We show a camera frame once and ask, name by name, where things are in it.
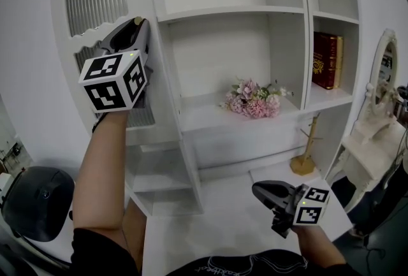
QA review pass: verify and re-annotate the red book with gold edges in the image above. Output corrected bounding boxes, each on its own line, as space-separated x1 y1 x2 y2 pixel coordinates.
311 31 345 90

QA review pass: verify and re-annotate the person's right forearm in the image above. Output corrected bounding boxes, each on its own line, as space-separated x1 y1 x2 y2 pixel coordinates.
288 224 349 270

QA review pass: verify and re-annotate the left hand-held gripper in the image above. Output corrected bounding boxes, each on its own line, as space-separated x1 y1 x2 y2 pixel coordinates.
78 17 154 133

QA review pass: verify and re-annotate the person's left forearm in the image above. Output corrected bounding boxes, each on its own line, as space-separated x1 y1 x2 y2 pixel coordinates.
73 108 148 272

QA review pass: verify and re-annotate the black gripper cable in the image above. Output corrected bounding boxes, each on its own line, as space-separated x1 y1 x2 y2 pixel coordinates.
119 204 132 252

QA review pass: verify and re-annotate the white shelf cabinet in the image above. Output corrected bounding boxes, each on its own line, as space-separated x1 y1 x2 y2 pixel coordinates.
124 0 363 219

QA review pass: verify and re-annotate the person's black printed t-shirt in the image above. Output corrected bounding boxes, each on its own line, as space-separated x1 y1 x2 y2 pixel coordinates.
72 226 365 276

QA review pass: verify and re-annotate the black floor cable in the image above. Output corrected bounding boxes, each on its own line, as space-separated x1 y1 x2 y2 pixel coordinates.
364 234 388 273

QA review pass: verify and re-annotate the white vanity table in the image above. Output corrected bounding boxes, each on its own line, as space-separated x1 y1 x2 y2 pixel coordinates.
324 102 408 214

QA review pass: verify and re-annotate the white and black robot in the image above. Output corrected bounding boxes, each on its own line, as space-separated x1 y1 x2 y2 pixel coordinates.
0 165 77 270

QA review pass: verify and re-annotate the wooden branch stand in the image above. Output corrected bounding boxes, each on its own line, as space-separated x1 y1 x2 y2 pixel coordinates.
289 112 323 177

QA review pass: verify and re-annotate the white desk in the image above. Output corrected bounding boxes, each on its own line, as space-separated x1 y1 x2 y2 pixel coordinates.
126 168 354 276

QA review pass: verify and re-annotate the pink flower bouquet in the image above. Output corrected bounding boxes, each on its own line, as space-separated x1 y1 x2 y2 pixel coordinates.
219 76 296 120

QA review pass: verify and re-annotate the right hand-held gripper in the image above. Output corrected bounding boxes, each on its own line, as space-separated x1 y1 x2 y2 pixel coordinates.
252 180 331 239

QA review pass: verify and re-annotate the oval white vanity mirror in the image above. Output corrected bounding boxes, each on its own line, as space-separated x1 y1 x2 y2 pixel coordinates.
368 28 400 110

